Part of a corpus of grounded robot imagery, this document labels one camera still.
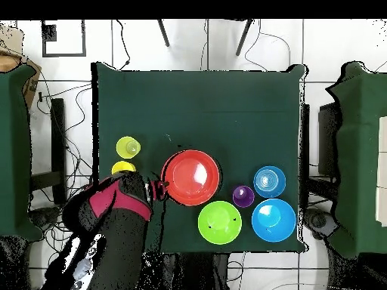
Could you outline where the orange bowl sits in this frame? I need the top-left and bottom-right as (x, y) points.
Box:
(160, 150), (221, 207)

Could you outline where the purple cup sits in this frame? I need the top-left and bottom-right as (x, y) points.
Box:
(231, 185), (255, 208)

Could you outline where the yellow cup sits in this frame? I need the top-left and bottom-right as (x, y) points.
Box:
(115, 136), (142, 160)
(110, 160), (138, 175)

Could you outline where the green bowl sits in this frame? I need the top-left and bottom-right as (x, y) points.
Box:
(197, 201), (243, 245)

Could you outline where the dark green tablecloth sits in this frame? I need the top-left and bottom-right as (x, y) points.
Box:
(91, 62), (309, 255)

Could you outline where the small blue bowl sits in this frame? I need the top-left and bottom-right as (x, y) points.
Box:
(252, 165), (287, 199)

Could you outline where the black floor stand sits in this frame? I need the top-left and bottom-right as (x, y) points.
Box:
(29, 97), (68, 206)

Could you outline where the large blue bowl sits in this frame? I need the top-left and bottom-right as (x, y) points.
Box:
(251, 198), (297, 243)

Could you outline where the black stand base with knob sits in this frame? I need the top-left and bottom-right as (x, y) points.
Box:
(28, 206), (63, 232)

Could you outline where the green cloth covered table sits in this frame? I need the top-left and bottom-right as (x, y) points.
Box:
(0, 64), (43, 241)
(326, 61), (387, 258)

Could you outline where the black tripod leg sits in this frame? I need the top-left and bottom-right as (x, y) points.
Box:
(234, 19), (254, 57)
(156, 19), (171, 48)

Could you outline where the cardboard box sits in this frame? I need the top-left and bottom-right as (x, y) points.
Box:
(0, 23), (42, 110)

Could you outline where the black box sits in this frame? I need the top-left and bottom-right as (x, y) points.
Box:
(317, 102), (341, 177)

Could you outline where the tangle of cables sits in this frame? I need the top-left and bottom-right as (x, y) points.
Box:
(28, 81), (94, 273)

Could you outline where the black cable with plug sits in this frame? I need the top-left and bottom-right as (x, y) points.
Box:
(116, 19), (132, 71)

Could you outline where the black square floor frame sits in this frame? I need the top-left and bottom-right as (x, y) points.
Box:
(41, 19), (87, 58)

